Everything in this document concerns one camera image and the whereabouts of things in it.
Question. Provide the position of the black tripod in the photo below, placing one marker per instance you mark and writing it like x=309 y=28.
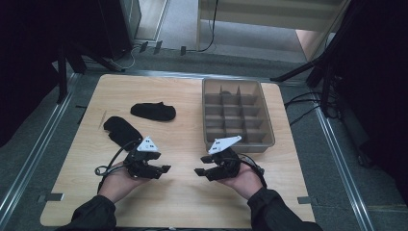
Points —
x=325 y=70

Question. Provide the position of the person's right hand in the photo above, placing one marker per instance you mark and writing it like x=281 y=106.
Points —
x=247 y=184

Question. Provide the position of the light wooden shelf frame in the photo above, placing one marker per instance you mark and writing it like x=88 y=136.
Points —
x=256 y=19

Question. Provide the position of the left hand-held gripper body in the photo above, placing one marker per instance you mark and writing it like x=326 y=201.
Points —
x=141 y=162

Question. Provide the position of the metal floor rail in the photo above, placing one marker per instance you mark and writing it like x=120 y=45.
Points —
x=41 y=141
x=340 y=160

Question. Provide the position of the grey divided organizer box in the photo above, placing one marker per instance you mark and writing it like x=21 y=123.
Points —
x=237 y=115

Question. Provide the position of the grey tape piece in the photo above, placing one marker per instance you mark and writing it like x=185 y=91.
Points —
x=53 y=197
x=304 y=200

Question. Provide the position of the black sock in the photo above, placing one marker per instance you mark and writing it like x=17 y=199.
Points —
x=122 y=131
x=154 y=111

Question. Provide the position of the black curtain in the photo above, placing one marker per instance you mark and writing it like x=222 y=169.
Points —
x=29 y=48
x=378 y=80

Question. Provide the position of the black metal stand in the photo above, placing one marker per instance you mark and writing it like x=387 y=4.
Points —
x=62 y=73

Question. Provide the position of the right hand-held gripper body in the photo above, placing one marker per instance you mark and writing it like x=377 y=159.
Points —
x=226 y=165

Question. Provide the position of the person's left hand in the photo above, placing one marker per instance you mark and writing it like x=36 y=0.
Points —
x=115 y=184

